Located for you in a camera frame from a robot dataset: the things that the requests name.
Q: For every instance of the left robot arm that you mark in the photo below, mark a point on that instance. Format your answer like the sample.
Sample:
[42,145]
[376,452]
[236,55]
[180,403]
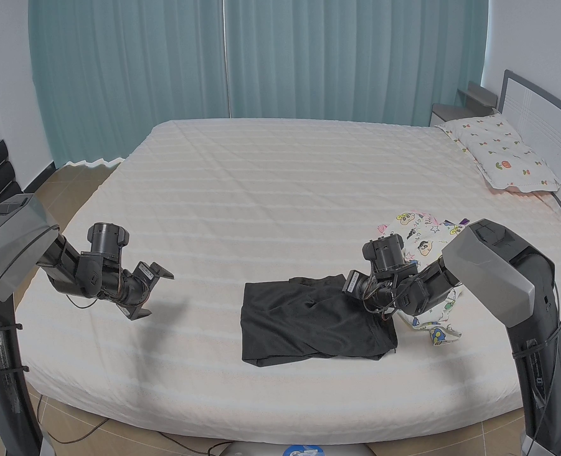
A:
[9,254]

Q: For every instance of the white printed pyjama top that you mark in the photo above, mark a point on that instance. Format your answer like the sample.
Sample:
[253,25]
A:
[423,240]

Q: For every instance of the bed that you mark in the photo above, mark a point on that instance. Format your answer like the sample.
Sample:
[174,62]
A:
[261,183]

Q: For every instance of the black T-shirt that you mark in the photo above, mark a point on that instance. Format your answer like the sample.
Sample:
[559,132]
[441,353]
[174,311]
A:
[309,321]

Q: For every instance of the blue-green curtain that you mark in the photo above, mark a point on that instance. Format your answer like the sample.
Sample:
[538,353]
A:
[356,41]
[128,64]

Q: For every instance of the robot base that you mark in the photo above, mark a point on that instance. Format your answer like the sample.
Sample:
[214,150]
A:
[299,448]

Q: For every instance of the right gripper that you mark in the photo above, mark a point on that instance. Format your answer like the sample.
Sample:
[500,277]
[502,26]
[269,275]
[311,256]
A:
[358,287]

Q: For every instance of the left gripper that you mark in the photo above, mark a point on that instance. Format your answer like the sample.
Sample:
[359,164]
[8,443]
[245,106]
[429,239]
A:
[138,288]

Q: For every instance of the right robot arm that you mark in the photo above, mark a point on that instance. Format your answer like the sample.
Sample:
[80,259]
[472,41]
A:
[499,273]

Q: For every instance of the white printed pillow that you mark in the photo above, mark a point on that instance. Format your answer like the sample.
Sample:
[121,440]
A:
[499,155]

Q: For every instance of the grey bedside table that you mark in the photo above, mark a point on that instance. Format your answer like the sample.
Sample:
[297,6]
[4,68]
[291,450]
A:
[456,109]

